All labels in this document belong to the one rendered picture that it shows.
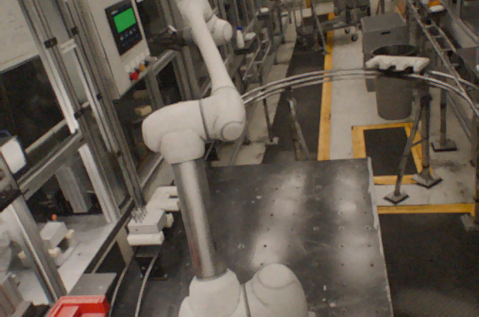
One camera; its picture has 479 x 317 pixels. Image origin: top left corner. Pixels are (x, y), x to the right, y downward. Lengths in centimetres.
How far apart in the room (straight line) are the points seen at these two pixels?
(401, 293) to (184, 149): 167
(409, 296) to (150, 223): 146
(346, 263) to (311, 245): 18
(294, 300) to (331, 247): 52
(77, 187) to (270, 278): 98
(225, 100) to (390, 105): 307
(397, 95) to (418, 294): 209
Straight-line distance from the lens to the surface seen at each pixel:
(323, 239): 196
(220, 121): 132
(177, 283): 192
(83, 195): 207
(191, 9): 171
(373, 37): 487
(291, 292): 143
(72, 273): 181
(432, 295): 268
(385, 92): 428
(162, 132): 135
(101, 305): 156
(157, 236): 185
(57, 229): 186
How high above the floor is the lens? 195
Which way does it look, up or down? 26 degrees down
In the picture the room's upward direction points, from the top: 12 degrees counter-clockwise
